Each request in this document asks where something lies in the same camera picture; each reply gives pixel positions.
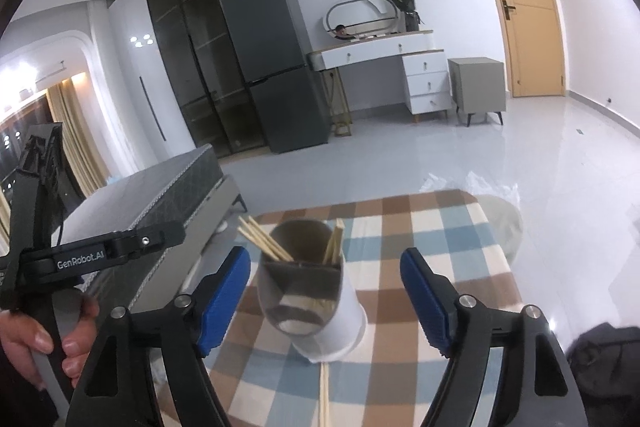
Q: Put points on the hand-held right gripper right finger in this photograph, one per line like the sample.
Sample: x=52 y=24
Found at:
x=425 y=302

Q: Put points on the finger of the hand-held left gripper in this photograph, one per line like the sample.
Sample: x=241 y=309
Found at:
x=150 y=239

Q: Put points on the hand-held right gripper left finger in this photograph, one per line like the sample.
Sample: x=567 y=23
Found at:
x=225 y=302

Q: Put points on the bundle of wooden chopsticks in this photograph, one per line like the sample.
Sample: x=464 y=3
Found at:
x=265 y=244
x=326 y=397
x=334 y=242

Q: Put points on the white grey utensil holder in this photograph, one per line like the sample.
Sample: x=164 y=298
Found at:
x=340 y=322

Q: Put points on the person's left hand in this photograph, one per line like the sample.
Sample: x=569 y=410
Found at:
x=75 y=332

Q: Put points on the grey bed with dark mattress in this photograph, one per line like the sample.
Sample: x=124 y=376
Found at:
x=150 y=192

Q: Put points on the checkered tablecloth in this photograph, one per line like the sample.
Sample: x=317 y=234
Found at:
x=425 y=227

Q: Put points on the beige curtain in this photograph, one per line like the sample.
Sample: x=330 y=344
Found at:
x=80 y=142

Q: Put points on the white wardrobe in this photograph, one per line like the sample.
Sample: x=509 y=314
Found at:
x=130 y=107

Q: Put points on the dark glass cabinet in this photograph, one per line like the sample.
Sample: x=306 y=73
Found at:
x=200 y=57

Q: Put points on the black bag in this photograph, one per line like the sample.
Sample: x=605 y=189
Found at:
x=610 y=352

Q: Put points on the white dressing table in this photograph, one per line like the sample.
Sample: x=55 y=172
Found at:
x=425 y=82

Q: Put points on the grey nightstand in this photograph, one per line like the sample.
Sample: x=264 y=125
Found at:
x=475 y=82

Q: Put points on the grey refrigerator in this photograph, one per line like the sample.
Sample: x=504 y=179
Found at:
x=270 y=32

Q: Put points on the wooden door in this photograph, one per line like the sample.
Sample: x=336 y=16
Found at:
x=525 y=32

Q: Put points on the oval mirror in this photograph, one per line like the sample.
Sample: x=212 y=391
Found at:
x=360 y=14

